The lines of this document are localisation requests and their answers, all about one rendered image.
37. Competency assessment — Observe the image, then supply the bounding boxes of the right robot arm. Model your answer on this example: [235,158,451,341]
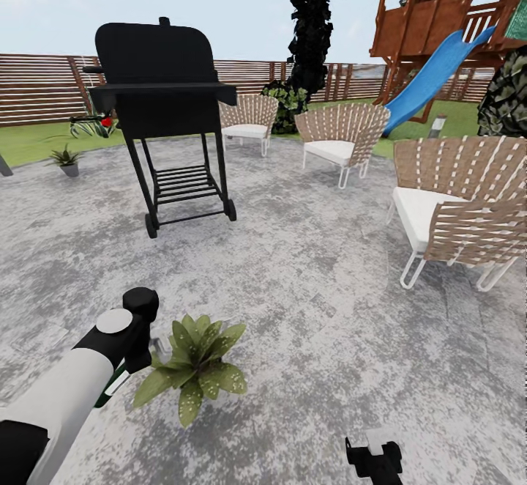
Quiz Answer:
[345,426,403,485]

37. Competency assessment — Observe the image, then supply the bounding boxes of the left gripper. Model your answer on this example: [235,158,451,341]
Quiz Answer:
[124,333,152,374]

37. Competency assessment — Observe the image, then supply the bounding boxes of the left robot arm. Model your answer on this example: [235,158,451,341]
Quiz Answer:
[0,287,173,485]

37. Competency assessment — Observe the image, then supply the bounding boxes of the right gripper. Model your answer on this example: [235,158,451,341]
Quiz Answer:
[345,438,403,484]

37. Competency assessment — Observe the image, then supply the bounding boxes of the insectifuge atomizer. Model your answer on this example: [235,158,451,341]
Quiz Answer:
[93,362,132,408]

